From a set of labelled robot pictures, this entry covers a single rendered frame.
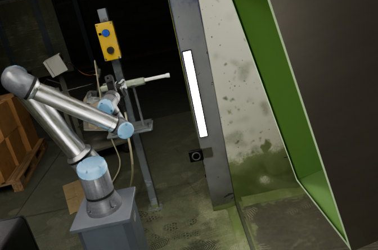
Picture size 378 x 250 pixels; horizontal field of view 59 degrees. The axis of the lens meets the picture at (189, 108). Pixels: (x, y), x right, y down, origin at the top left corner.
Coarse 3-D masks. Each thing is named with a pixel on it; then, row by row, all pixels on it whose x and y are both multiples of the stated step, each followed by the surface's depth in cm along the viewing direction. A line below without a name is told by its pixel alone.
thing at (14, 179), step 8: (40, 144) 450; (32, 152) 426; (40, 152) 455; (24, 160) 406; (32, 160) 410; (16, 168) 388; (24, 168) 383; (32, 168) 410; (16, 176) 365; (24, 176) 374; (0, 184) 357; (8, 184) 359; (16, 184) 361; (24, 184) 368
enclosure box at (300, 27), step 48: (240, 0) 166; (288, 0) 109; (336, 0) 111; (288, 48) 114; (336, 48) 116; (288, 96) 184; (336, 96) 121; (288, 144) 193; (336, 144) 127; (336, 192) 134
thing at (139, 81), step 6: (138, 78) 232; (144, 78) 233; (150, 78) 231; (156, 78) 231; (126, 84) 230; (132, 84) 230; (138, 84) 231; (144, 84) 232; (102, 90) 230; (108, 90) 231; (120, 102) 235; (126, 108) 238
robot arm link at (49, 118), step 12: (36, 108) 168; (48, 108) 171; (48, 120) 171; (60, 120) 175; (48, 132) 174; (60, 132) 175; (72, 132) 180; (60, 144) 178; (72, 144) 179; (84, 144) 186; (72, 156) 181; (84, 156) 181
